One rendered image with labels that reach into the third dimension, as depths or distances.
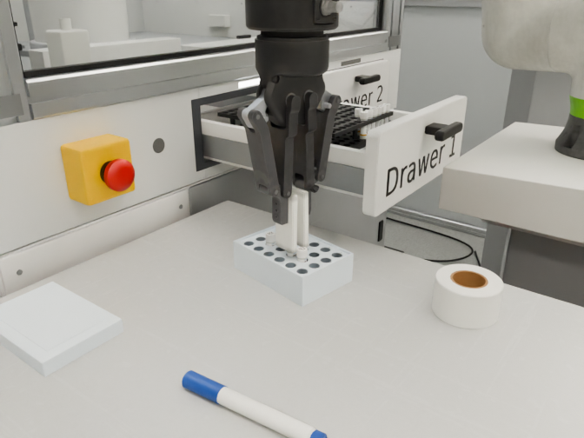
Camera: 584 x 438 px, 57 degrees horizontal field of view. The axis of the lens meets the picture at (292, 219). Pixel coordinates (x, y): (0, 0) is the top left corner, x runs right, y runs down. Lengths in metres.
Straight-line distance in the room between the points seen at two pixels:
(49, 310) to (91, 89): 0.28
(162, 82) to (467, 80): 1.89
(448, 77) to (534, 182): 1.76
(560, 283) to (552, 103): 0.84
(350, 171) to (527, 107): 1.07
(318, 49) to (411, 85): 2.10
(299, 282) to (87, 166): 0.29
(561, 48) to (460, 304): 0.51
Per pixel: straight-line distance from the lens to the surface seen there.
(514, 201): 0.84
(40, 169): 0.71
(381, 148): 0.66
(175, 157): 0.83
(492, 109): 2.51
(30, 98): 0.69
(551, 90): 1.73
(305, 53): 0.53
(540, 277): 1.01
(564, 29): 0.96
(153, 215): 0.82
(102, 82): 0.73
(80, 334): 0.57
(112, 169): 0.67
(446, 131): 0.74
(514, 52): 1.00
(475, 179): 0.85
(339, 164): 0.70
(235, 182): 0.93
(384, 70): 1.29
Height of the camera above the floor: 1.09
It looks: 24 degrees down
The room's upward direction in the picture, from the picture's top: straight up
